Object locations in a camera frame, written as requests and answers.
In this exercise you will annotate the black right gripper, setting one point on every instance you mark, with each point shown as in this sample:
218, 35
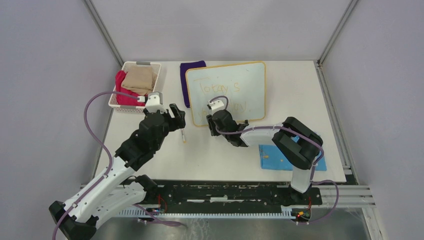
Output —
211, 125

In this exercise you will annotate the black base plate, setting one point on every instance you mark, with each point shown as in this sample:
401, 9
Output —
227, 197

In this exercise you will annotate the beige cloth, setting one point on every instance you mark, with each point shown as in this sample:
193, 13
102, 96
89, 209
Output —
140, 80

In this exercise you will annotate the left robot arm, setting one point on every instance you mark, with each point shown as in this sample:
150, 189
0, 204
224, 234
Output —
79, 217

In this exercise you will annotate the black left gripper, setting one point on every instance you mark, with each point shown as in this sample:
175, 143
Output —
177, 122

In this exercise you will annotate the aluminium rail frame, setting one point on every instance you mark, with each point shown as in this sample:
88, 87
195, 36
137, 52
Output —
293, 88

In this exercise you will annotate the white orange marker pen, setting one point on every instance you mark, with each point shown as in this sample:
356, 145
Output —
183, 135

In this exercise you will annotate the yellow framed whiteboard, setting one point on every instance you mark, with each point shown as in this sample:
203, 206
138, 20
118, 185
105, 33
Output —
243, 84

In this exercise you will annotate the pink cloth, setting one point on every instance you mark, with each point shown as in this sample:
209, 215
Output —
118, 88

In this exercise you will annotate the blue patterned cloth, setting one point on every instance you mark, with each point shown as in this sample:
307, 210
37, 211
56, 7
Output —
271, 159

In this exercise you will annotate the white cable duct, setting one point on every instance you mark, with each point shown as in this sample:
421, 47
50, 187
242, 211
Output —
134, 212

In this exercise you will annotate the purple folded cloth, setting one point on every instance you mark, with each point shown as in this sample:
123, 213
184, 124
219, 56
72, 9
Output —
184, 67

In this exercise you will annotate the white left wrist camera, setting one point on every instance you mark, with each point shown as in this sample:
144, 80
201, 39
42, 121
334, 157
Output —
153, 101

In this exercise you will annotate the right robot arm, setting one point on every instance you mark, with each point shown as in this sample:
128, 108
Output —
301, 179

